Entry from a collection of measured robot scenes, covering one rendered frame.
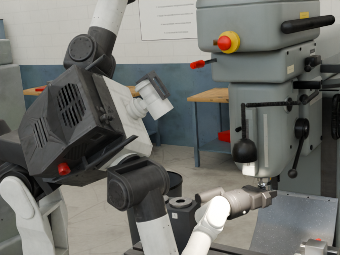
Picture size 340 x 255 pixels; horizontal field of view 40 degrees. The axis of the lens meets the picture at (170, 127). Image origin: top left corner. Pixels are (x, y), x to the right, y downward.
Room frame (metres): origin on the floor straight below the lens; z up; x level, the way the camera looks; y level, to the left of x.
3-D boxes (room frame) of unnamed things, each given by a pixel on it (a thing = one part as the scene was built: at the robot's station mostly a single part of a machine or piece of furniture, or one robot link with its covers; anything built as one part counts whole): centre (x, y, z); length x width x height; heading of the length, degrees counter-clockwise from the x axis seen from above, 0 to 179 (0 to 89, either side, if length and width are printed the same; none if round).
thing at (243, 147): (1.31, -0.21, 1.45); 0.07 x 0.07 x 0.06
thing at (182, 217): (1.74, 0.02, 1.04); 0.22 x 0.12 x 0.20; 64
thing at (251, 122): (1.41, -0.24, 1.45); 0.04 x 0.04 x 0.21; 57
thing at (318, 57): (1.48, -0.45, 1.66); 0.12 x 0.04 x 0.04; 147
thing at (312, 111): (1.67, -0.41, 1.47); 0.24 x 0.19 x 0.26; 57
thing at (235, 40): (1.31, -0.18, 1.76); 0.06 x 0.02 x 0.06; 57
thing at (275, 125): (1.51, -0.31, 1.47); 0.21 x 0.19 x 0.32; 57
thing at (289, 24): (1.45, -0.45, 1.79); 0.45 x 0.04 x 0.04; 147
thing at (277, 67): (1.54, -0.33, 1.68); 0.34 x 0.24 x 0.10; 147
